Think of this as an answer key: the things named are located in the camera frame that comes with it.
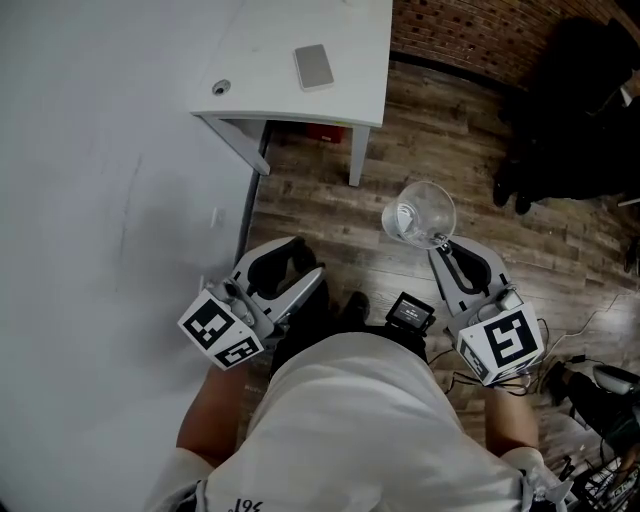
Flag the white table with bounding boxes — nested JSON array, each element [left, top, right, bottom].
[[189, 0, 394, 188]]

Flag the person's white shirt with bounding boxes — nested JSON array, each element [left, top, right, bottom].
[[144, 330, 576, 512]]

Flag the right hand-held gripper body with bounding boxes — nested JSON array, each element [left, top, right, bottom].
[[444, 287, 545, 387]]

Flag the white floor cable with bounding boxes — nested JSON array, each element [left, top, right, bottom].
[[544, 292, 640, 351]]

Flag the person's left forearm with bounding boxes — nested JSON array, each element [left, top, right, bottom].
[[175, 367, 261, 464]]

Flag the grey office chair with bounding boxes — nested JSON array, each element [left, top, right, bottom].
[[549, 362, 640, 451]]

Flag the red bin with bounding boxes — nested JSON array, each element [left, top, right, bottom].
[[304, 123, 347, 144]]

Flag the person's right forearm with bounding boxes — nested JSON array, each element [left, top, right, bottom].
[[482, 387, 540, 456]]

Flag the person's right black shoe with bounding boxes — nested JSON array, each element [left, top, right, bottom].
[[342, 291, 371, 326]]

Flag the black waist display device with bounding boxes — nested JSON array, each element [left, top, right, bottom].
[[384, 292, 435, 334]]

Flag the person's black trousers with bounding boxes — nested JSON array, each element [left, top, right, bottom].
[[269, 279, 431, 381]]

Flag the clear glass cup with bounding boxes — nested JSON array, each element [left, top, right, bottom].
[[381, 180, 458, 250]]

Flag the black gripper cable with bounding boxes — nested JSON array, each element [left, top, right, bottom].
[[429, 349, 534, 397]]

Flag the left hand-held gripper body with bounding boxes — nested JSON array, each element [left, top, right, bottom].
[[177, 272, 296, 372]]

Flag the grey coaster pad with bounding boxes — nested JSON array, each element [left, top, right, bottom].
[[292, 43, 335, 92]]

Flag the metal equipment rack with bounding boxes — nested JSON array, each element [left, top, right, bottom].
[[574, 452, 640, 512]]

